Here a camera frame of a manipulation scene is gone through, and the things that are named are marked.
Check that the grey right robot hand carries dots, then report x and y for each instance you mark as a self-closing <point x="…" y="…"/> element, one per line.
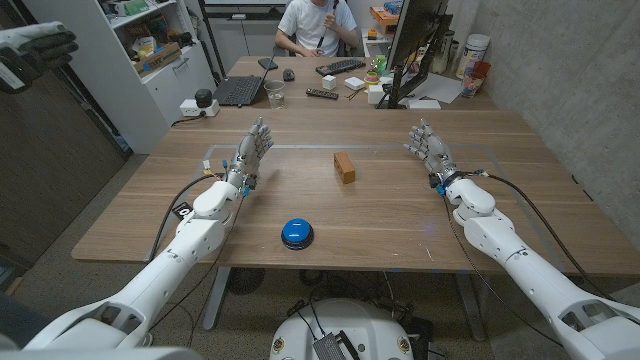
<point x="436" y="152"/>

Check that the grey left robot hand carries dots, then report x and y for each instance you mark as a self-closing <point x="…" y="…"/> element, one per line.
<point x="246" y="155"/>

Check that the blue button with black base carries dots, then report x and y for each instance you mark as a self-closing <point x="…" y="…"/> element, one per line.
<point x="297" y="231"/>

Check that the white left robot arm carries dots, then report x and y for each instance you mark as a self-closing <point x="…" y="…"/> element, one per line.
<point x="165" y="265"/>

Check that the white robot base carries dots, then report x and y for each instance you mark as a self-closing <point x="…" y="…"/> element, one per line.
<point x="360" y="325"/>

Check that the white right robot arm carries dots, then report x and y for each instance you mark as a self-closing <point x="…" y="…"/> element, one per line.
<point x="525" y="270"/>

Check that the brown wooden block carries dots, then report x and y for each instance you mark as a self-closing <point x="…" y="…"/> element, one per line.
<point x="345" y="169"/>

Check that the long white box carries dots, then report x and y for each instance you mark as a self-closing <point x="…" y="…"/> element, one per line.
<point x="424" y="104"/>

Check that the white paper sheet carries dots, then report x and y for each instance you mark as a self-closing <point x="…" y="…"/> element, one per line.
<point x="440" y="89"/>

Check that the black laptop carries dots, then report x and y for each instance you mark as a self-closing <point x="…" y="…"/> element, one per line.
<point x="237" y="90"/>

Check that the clear drinking glass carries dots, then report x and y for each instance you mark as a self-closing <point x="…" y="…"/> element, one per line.
<point x="275" y="95"/>

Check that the black power adapter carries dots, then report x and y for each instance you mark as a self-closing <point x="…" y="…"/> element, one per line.
<point x="203" y="97"/>

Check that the white power strip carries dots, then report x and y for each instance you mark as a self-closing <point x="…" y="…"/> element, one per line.
<point x="187" y="107"/>

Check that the tall white box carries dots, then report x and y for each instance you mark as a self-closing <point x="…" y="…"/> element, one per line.
<point x="375" y="94"/>

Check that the black printed tag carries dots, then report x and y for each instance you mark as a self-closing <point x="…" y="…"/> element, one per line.
<point x="182" y="211"/>

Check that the dark computer mouse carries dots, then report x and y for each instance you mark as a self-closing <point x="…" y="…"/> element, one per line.
<point x="289" y="75"/>

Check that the black smartphone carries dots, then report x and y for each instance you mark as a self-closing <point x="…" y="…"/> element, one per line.
<point x="268" y="63"/>

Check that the colourful stacking toy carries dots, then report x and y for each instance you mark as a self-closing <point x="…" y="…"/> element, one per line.
<point x="371" y="79"/>

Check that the black remote control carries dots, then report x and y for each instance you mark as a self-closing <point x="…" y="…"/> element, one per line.
<point x="322" y="93"/>

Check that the green toy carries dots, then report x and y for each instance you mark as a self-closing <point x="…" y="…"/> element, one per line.
<point x="380" y="64"/>

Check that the white canister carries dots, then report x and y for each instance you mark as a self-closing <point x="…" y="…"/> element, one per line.
<point x="472" y="52"/>

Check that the flat white box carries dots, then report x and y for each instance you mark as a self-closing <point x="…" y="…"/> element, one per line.
<point x="354" y="83"/>

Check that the small white cube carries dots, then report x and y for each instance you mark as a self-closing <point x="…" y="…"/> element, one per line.
<point x="329" y="82"/>

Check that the black computer monitor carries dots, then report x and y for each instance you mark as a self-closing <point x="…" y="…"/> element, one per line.
<point x="415" y="30"/>

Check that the black round fan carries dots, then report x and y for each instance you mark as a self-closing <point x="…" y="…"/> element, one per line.
<point x="245" y="280"/>

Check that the black keyboard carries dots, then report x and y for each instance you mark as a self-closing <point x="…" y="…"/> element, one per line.
<point x="340" y="66"/>

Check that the cardboard box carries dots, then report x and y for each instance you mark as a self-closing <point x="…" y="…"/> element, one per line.
<point x="157" y="60"/>

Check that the white shelf cabinet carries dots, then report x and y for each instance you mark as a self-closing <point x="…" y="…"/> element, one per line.
<point x="125" y="100"/>

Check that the person in white t-shirt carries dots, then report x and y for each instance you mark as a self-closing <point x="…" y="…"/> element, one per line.
<point x="310" y="25"/>

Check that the orange box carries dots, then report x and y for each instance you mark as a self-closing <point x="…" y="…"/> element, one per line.
<point x="384" y="16"/>

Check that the black and white teleoperation glove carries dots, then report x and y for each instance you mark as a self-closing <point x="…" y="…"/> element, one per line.
<point x="35" y="50"/>

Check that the white robot torso edge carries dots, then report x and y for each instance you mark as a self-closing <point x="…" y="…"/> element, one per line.
<point x="100" y="354"/>

